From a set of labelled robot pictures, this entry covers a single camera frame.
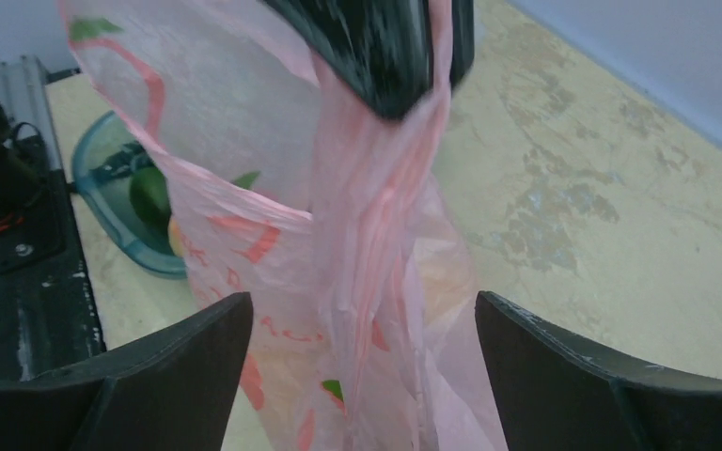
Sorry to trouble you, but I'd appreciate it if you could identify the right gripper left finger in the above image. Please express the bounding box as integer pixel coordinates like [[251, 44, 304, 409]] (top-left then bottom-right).
[[0, 292, 254, 450]]

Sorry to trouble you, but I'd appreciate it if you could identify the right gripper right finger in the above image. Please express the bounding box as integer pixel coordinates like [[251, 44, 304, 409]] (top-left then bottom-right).
[[475, 291, 722, 450]]

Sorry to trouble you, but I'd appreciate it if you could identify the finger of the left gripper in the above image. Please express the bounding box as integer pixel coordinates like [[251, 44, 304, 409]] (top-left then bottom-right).
[[260, 0, 434, 122], [449, 0, 475, 90]]

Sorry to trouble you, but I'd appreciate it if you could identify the pink plastic bag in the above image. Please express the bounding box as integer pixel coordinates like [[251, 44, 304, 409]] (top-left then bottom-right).
[[59, 1, 507, 450]]

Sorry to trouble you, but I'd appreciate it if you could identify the pink fake peach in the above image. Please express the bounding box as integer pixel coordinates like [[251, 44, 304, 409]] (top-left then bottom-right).
[[167, 218, 184, 257]]

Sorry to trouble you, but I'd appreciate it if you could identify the dark green fake avocado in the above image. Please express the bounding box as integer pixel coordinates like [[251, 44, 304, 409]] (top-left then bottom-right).
[[129, 166, 172, 233]]

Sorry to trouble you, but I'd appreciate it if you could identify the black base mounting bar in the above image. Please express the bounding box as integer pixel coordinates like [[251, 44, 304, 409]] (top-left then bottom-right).
[[0, 170, 106, 381]]

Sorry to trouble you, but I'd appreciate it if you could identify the teal plastic fruit tray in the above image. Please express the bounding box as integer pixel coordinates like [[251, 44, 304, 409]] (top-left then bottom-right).
[[71, 112, 186, 280]]

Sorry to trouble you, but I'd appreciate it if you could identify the aluminium frame rail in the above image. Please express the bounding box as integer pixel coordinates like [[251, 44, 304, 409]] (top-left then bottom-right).
[[0, 55, 80, 170]]

